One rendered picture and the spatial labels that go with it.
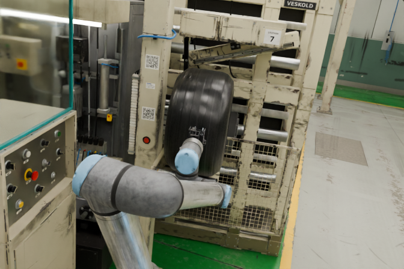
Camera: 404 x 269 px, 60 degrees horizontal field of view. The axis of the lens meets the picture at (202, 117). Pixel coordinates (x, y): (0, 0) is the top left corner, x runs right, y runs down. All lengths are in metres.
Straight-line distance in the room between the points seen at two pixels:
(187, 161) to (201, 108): 0.43
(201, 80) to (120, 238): 1.01
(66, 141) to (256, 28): 1.19
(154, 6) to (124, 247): 1.20
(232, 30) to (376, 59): 9.26
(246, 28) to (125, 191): 1.42
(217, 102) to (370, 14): 9.60
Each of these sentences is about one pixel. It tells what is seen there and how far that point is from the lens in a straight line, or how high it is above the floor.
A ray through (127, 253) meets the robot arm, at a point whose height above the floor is 1.13.
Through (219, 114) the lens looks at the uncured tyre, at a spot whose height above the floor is 1.33.
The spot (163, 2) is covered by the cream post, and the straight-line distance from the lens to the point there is 1.85.
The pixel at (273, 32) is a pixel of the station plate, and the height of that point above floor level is 1.72.
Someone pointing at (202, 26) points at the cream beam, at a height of 1.71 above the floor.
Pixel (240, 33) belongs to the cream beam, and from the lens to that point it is 2.06.
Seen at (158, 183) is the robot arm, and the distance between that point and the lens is 0.86.
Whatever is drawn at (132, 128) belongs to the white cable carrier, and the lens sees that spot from 2.04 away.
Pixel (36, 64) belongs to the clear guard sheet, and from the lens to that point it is 1.52.
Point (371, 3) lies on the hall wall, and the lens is 11.12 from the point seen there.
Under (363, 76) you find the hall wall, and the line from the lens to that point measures 11.17.
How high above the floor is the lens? 1.84
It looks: 18 degrees down
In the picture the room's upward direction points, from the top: 7 degrees clockwise
